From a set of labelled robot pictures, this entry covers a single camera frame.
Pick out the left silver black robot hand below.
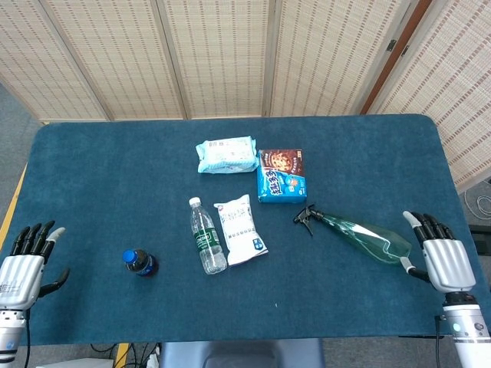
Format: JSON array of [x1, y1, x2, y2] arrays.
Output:
[[0, 220, 71, 311]]

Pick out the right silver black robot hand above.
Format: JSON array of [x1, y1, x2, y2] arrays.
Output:
[[398, 210, 478, 296]]

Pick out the green transparent spray bottle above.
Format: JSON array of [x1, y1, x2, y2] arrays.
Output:
[[293, 204, 414, 266]]

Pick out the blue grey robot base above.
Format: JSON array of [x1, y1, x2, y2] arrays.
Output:
[[159, 339, 325, 368]]

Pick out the small cola bottle blue cap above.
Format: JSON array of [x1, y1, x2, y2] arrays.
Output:
[[122, 248, 159, 279]]

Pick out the clear water bottle green label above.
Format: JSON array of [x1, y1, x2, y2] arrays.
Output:
[[188, 196, 228, 275]]

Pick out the black floor stand base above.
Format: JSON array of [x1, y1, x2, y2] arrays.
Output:
[[470, 224, 491, 254]]

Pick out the white box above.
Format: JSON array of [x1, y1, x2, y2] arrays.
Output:
[[61, 357, 116, 368]]

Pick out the dark blue table cloth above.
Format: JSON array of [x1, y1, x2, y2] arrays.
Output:
[[0, 113, 483, 347]]

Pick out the woven bamboo screen panel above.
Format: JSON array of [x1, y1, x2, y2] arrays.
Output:
[[40, 0, 191, 120], [0, 0, 110, 122], [155, 0, 277, 119], [264, 0, 421, 118], [367, 0, 491, 192]]

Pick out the blue brown cookie box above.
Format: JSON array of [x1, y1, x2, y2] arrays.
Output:
[[256, 149, 308, 203]]

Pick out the white plastic pouch blue print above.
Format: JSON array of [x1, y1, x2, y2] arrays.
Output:
[[213, 194, 269, 268]]

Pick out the light blue wet wipes pack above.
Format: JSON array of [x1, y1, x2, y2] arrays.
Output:
[[195, 135, 259, 176]]

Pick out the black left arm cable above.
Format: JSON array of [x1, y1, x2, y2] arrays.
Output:
[[24, 310, 32, 368]]

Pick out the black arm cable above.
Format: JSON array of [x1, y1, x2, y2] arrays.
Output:
[[24, 310, 32, 368], [434, 314, 447, 368]]

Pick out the white floor cable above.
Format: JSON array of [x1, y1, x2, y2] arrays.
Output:
[[463, 187, 491, 220]]

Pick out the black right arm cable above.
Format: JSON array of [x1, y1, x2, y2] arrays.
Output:
[[434, 314, 447, 368]]

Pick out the black floor cables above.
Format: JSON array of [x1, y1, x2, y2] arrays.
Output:
[[90, 343, 160, 368]]

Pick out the brown wooden post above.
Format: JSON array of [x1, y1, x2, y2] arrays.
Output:
[[360, 0, 434, 115]]

